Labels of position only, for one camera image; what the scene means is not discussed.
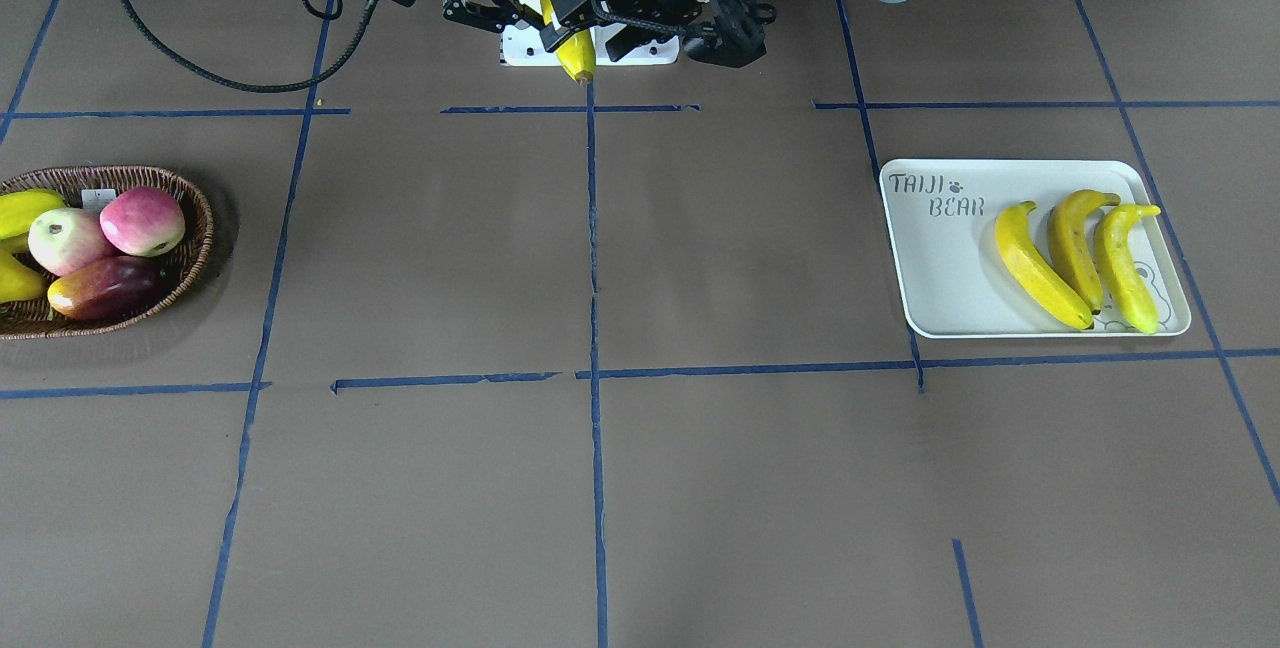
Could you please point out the red yellow mango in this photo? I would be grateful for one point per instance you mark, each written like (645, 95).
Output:
(109, 289)

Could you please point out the woven wicker basket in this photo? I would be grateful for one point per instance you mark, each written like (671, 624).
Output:
(91, 188)

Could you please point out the pale green apple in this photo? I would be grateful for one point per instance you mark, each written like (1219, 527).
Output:
(65, 240)

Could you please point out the white bear tray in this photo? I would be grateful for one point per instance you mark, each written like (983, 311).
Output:
(988, 248)

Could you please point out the red pink apple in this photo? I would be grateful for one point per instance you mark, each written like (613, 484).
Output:
(144, 222)

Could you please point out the yellow banana bunch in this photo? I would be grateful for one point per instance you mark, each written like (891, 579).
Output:
(577, 55)
(1070, 253)
(1026, 265)

